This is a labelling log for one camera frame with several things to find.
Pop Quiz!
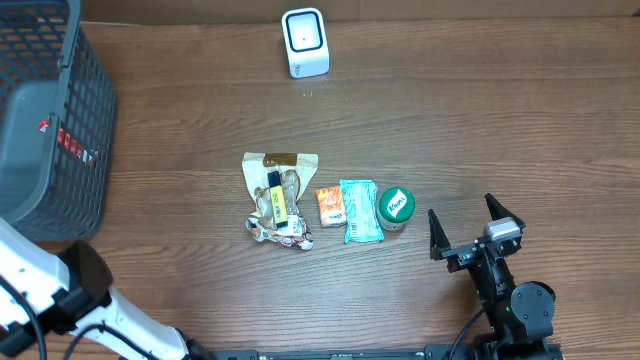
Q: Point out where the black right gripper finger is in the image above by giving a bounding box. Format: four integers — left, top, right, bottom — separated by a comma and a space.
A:
484, 193, 526, 230
428, 209, 451, 261

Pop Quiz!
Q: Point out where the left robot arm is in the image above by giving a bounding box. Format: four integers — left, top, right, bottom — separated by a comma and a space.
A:
1, 221, 213, 360

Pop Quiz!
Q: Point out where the orange snack packet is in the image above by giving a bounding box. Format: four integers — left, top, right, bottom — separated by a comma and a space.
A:
316, 185, 347, 227

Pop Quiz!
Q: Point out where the green lid Knorr jar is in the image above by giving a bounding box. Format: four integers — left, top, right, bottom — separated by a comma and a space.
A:
377, 187, 416, 231

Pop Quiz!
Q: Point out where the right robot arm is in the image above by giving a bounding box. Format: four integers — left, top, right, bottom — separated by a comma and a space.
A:
424, 193, 563, 360

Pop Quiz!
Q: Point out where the teal tissue packet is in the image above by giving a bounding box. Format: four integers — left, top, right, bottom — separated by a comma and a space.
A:
339, 179, 384, 243

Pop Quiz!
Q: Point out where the yellow highlighter pen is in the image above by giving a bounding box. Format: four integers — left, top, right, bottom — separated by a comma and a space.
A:
267, 171, 289, 229

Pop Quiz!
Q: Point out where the clear brown snack bag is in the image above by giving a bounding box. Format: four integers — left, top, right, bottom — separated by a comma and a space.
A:
242, 152, 318, 251

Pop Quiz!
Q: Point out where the grey plastic mesh basket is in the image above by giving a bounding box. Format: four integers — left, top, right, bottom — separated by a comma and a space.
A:
1, 0, 117, 241

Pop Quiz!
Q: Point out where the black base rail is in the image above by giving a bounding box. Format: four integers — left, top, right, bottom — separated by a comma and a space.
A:
199, 344, 565, 360

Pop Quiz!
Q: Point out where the red snack bar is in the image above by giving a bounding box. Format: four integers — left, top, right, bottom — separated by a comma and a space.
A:
57, 126, 99, 168

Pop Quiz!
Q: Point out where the white barcode scanner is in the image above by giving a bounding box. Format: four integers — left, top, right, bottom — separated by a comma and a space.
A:
281, 7, 330, 79

